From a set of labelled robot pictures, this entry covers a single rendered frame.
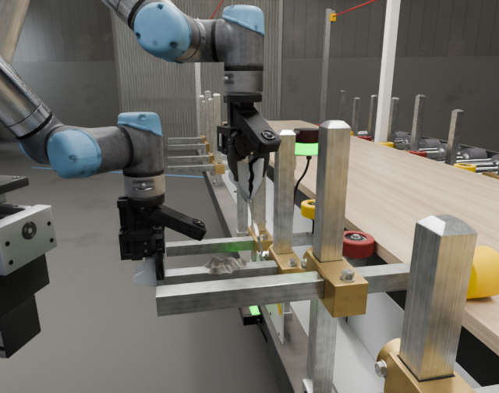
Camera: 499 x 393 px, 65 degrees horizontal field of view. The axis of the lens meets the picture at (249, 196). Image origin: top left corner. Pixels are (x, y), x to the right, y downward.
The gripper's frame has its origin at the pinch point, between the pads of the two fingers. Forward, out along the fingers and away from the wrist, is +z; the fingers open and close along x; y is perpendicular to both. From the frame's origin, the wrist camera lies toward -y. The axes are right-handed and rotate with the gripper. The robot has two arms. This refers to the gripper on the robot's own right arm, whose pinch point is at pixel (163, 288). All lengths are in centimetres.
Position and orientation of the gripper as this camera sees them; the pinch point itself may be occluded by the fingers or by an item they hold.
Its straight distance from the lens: 84.4
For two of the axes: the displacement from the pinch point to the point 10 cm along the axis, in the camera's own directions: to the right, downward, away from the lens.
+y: -9.8, 0.5, -1.8
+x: 1.9, 2.8, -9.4
